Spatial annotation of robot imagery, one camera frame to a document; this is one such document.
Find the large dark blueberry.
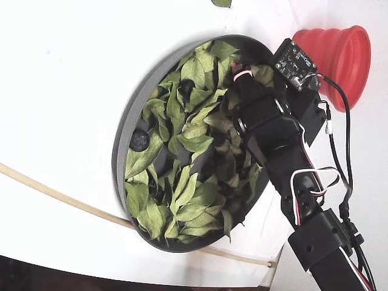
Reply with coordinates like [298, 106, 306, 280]
[129, 129, 151, 152]

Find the red collapsible silicone cup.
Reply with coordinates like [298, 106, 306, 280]
[292, 24, 372, 113]

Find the pile of green leaves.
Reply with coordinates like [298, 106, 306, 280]
[124, 39, 276, 243]

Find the thick black camera cable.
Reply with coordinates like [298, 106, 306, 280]
[321, 74, 378, 291]

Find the beige cord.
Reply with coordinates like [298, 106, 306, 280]
[0, 162, 278, 269]

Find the pink-tipped gripper finger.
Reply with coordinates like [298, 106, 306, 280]
[230, 62, 260, 101]

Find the thin cable with white connector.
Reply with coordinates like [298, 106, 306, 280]
[319, 101, 349, 195]

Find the grey round bowl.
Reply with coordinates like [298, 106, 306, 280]
[111, 34, 275, 254]

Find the black camera circuit board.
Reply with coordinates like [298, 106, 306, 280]
[274, 38, 322, 92]

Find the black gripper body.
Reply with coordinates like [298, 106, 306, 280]
[232, 86, 327, 147]

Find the white red black servo wire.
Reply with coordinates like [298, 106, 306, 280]
[289, 133, 342, 227]
[338, 244, 375, 291]

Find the small dark blueberry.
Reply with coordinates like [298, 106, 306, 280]
[178, 79, 195, 95]

